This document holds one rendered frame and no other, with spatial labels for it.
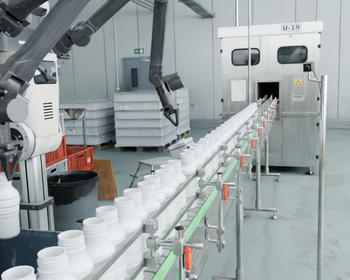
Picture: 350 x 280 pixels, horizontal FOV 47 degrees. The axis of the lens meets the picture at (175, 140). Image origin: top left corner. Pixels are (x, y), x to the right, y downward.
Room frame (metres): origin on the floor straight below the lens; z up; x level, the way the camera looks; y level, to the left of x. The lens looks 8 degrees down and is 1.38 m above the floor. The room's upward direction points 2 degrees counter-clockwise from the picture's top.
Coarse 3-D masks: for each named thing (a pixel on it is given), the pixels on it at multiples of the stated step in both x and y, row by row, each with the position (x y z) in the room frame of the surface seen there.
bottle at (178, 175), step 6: (168, 162) 1.06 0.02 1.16; (174, 162) 1.05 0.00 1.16; (180, 162) 1.07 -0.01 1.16; (174, 168) 1.06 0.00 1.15; (180, 168) 1.06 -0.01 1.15; (174, 174) 1.05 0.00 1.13; (180, 174) 1.06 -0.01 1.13; (180, 180) 1.05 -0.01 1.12; (180, 186) 1.05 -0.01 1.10; (180, 198) 1.05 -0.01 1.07; (180, 204) 1.05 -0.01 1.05; (186, 204) 1.07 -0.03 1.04; (180, 210) 1.05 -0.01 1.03; (186, 216) 1.06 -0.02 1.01
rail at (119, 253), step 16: (256, 112) 3.23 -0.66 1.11; (240, 128) 2.19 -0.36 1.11; (208, 160) 1.33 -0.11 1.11; (192, 176) 1.11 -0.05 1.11; (176, 192) 0.94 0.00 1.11; (160, 208) 0.82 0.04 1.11; (176, 224) 0.94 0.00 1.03; (128, 240) 0.66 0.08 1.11; (112, 256) 0.59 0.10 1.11; (96, 272) 0.54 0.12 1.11
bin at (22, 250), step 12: (0, 240) 1.19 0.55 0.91; (12, 240) 1.18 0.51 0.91; (24, 240) 1.17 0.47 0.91; (36, 240) 1.16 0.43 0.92; (48, 240) 1.15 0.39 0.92; (0, 252) 1.19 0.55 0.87; (12, 252) 1.18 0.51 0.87; (24, 252) 1.17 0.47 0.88; (36, 252) 1.16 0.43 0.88; (0, 264) 1.18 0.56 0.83; (12, 264) 1.18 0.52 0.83; (24, 264) 1.17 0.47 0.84; (36, 264) 1.16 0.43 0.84; (0, 276) 1.18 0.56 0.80; (36, 276) 0.87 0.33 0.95
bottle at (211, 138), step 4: (208, 136) 1.54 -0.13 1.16; (212, 136) 1.53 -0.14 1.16; (212, 140) 1.51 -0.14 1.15; (212, 144) 1.51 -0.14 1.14; (212, 148) 1.50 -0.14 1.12; (216, 148) 1.51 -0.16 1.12; (216, 156) 1.50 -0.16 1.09; (212, 160) 1.49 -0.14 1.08; (216, 160) 1.50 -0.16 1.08; (216, 164) 1.50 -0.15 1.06; (216, 168) 1.50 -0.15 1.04; (216, 176) 1.50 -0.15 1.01
